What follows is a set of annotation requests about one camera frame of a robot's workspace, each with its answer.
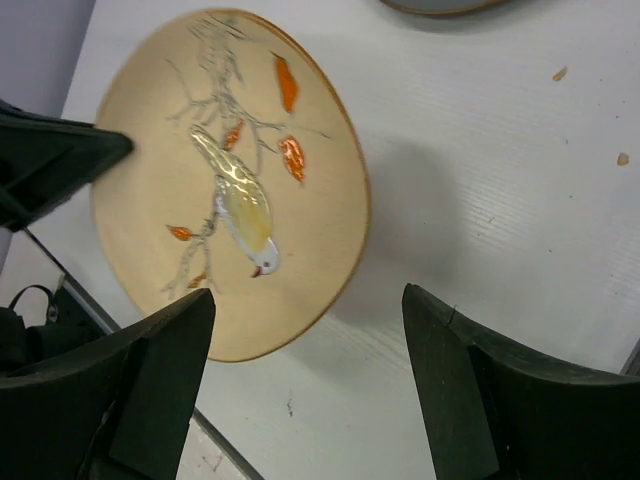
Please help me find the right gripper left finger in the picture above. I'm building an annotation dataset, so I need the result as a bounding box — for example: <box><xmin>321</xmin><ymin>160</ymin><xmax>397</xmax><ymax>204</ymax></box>
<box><xmin>1</xmin><ymin>289</ymin><xmax>216</xmax><ymax>479</ymax></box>

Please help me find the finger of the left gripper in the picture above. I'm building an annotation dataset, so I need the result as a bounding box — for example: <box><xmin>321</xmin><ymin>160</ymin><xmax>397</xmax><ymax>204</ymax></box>
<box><xmin>1</xmin><ymin>101</ymin><xmax>134</xmax><ymax>232</ymax></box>

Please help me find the beige bird branch plate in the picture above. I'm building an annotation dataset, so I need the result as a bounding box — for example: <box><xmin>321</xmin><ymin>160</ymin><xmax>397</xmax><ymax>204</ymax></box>
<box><xmin>91</xmin><ymin>8</ymin><xmax>371</xmax><ymax>363</ymax></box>

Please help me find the grey deer plate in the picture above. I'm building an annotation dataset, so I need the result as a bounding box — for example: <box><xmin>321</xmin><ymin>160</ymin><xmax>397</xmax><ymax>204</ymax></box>
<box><xmin>381</xmin><ymin>0</ymin><xmax>503</xmax><ymax>16</ymax></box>

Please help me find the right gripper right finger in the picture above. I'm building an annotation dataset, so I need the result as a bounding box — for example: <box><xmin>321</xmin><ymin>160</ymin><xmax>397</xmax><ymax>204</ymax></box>
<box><xmin>402</xmin><ymin>284</ymin><xmax>639</xmax><ymax>479</ymax></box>

